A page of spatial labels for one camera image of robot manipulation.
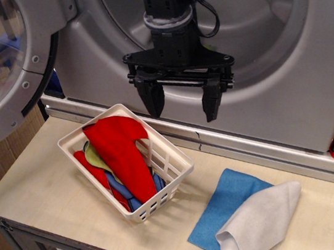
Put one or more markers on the white felt cloth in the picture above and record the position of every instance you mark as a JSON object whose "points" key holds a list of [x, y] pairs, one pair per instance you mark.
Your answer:
{"points": [[262, 221]]}

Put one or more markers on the grey round machine door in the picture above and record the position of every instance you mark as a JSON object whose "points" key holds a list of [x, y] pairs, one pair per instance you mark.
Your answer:
{"points": [[29, 34]]}

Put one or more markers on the white plastic basket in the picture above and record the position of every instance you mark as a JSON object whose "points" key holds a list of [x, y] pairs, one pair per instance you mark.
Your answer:
{"points": [[167, 161]]}

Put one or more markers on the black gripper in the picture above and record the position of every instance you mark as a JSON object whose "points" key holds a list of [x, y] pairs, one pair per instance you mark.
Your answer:
{"points": [[179, 59]]}

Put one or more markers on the yellow-green felt cloth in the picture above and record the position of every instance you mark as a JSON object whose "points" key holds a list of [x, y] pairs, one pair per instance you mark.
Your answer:
{"points": [[95, 159]]}

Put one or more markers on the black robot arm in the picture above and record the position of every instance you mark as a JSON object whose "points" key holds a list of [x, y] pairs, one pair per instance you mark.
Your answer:
{"points": [[171, 15]]}

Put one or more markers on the aluminium extrusion rail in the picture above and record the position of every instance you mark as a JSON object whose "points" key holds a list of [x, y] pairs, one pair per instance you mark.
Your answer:
{"points": [[295, 160]]}

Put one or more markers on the small red felt cloth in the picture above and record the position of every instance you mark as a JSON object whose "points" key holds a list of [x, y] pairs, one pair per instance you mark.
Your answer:
{"points": [[104, 177]]}

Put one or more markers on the blue felt cloth in basket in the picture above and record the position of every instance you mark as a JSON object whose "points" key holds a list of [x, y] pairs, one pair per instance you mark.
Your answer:
{"points": [[129, 199]]}

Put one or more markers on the grey toy washing machine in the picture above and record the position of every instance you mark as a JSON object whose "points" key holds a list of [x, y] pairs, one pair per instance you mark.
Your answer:
{"points": [[260, 69]]}

